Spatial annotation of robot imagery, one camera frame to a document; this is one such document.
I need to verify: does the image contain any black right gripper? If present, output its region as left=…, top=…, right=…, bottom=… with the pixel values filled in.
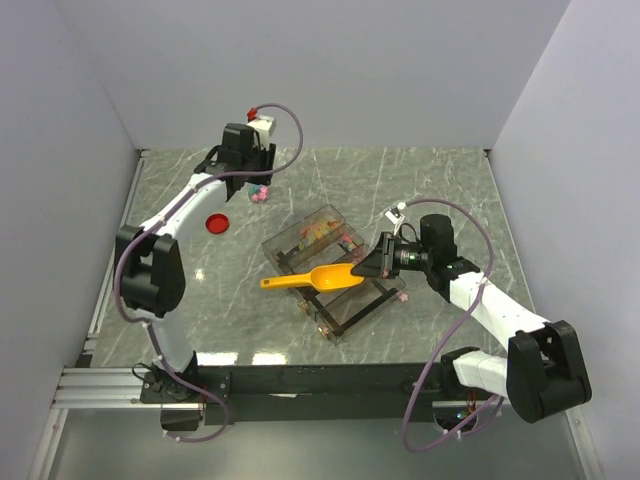
left=351, top=232, right=433, bottom=280

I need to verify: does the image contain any yellow plastic scoop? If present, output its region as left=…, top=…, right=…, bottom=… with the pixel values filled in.
left=260, top=263, right=365, bottom=293

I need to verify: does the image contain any clear candy drawer box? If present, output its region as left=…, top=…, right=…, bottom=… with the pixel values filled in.
left=260, top=204, right=408, bottom=344

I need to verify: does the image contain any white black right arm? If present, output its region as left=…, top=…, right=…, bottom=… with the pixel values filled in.
left=352, top=214, right=592, bottom=423

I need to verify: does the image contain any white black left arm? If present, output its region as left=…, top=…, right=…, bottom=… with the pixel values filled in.
left=113, top=113, right=277, bottom=402

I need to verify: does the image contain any red jar lid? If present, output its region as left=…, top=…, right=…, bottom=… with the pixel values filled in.
left=205, top=213, right=230, bottom=235

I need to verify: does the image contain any black base beam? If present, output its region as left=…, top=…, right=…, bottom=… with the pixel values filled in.
left=139, top=363, right=506, bottom=426

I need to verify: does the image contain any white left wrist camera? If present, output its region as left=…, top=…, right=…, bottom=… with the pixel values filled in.
left=247, top=107, right=276, bottom=143

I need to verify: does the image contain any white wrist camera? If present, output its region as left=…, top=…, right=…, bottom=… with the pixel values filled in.
left=247, top=107, right=276, bottom=143
left=385, top=202, right=406, bottom=225

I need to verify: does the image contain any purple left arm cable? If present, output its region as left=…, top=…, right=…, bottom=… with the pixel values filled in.
left=114, top=102, right=305, bottom=445

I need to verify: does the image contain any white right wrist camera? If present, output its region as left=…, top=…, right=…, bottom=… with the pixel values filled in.
left=385, top=202, right=406, bottom=225

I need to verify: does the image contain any aluminium frame rail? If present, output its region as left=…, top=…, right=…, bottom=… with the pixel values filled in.
left=49, top=148, right=201, bottom=411

